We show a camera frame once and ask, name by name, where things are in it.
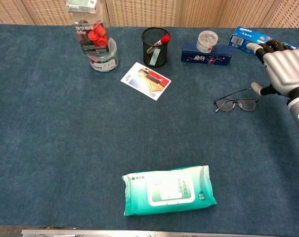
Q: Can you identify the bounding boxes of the clear round pin container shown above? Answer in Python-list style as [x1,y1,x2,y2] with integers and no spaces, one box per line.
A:
[196,30,219,53]

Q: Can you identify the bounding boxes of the clear round plastic jar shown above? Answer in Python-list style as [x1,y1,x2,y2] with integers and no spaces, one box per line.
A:
[87,37,120,74]

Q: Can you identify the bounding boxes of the dark blue rectangular box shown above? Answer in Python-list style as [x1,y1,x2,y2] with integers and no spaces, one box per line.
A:
[180,42,234,66]

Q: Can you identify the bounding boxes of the black mesh pen holder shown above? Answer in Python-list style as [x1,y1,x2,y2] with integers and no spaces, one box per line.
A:
[141,27,170,68]

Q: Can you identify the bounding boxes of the wicker lattice folding screen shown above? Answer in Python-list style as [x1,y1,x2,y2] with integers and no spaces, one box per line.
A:
[0,0,299,28]

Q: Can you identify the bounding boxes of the thin wire-frame eyeglasses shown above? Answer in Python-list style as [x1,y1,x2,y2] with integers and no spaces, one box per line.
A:
[214,88,260,113]

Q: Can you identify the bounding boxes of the colourful printed postcard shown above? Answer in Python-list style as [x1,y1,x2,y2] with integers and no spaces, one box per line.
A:
[120,62,172,101]

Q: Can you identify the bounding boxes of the blue Oreo cookie box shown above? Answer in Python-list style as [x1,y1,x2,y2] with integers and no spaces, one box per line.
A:
[228,26,299,54]

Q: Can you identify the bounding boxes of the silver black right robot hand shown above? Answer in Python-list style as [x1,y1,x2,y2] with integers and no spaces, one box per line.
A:
[246,39,299,97]

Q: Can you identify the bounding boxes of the green white wet wipes pack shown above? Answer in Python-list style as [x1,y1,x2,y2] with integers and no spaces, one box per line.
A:
[122,164,217,217]

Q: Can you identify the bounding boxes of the light blue patterned strip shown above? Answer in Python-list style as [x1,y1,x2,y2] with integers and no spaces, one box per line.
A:
[150,48,161,66]

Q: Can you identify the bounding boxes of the small green white box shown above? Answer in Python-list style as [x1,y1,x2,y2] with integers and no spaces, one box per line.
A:
[66,0,98,14]

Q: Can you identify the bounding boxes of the aluminium rail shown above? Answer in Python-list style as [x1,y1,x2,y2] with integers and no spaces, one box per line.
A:
[21,229,276,237]

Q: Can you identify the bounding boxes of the blue felt table cloth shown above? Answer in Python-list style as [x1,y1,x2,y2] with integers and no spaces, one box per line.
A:
[0,23,299,229]

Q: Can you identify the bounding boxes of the red-capped grey marker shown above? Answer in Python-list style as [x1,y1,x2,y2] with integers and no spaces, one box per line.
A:
[146,34,171,54]

